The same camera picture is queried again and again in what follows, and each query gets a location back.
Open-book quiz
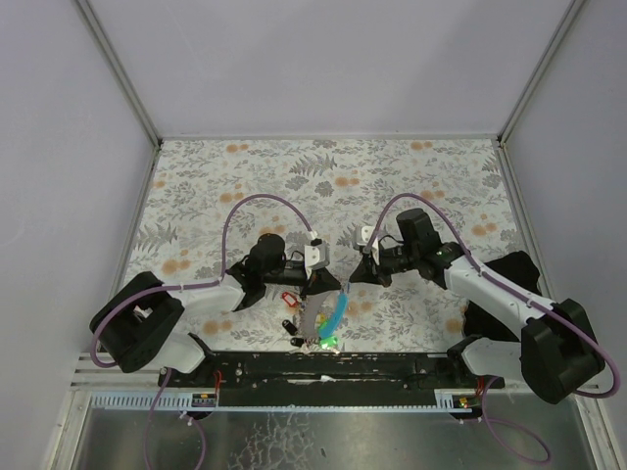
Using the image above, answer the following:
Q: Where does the metal key organizer disc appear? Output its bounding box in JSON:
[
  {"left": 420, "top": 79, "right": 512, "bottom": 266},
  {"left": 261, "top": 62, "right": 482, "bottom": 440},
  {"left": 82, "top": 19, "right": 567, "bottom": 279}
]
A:
[{"left": 298, "top": 290, "right": 349, "bottom": 344}]

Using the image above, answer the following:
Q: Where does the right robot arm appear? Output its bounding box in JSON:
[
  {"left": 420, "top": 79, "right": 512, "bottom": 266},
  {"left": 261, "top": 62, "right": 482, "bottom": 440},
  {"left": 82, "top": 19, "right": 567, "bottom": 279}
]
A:
[{"left": 350, "top": 209, "right": 605, "bottom": 404}]

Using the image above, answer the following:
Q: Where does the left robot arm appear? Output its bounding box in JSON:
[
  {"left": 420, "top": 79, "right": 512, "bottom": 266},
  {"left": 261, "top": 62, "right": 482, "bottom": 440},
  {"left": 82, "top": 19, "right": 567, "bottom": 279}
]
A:
[{"left": 89, "top": 234, "right": 341, "bottom": 373}]

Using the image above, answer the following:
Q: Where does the red key tag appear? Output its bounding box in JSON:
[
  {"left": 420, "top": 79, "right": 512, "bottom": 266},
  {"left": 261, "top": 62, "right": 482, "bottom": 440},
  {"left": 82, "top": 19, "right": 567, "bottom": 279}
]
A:
[{"left": 281, "top": 292, "right": 300, "bottom": 307}]

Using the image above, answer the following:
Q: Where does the black key fob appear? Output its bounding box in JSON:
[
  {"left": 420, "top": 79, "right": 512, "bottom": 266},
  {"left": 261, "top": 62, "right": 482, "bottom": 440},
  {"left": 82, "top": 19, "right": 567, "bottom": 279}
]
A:
[
  {"left": 282, "top": 320, "right": 298, "bottom": 335},
  {"left": 290, "top": 337, "right": 306, "bottom": 348}
]

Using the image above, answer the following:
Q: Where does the green key tag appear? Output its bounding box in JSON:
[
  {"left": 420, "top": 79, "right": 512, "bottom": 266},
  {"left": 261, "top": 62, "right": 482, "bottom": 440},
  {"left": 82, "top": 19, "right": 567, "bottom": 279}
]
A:
[{"left": 319, "top": 336, "right": 338, "bottom": 350}]

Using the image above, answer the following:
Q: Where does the floral table mat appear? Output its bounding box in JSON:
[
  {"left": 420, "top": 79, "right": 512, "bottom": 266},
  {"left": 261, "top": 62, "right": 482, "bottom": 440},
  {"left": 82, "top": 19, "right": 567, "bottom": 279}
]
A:
[{"left": 120, "top": 138, "right": 529, "bottom": 353}]

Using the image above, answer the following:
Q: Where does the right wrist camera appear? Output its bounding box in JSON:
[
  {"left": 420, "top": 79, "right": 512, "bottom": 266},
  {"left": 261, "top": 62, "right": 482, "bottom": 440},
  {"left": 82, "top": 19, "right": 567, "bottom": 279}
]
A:
[{"left": 352, "top": 225, "right": 379, "bottom": 262}]

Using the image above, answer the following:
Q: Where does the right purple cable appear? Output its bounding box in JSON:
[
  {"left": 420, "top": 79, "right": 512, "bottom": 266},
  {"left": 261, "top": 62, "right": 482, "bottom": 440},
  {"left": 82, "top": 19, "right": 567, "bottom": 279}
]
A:
[{"left": 364, "top": 192, "right": 622, "bottom": 464}]

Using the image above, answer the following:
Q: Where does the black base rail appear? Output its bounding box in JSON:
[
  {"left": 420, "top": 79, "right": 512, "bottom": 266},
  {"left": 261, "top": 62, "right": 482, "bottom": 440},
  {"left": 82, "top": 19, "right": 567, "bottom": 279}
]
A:
[{"left": 168, "top": 352, "right": 488, "bottom": 390}]

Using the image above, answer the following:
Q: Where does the white cable duct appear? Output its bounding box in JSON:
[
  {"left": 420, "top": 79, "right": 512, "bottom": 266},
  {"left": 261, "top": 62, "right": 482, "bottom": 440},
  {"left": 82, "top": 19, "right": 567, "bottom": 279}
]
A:
[{"left": 90, "top": 386, "right": 471, "bottom": 413}]

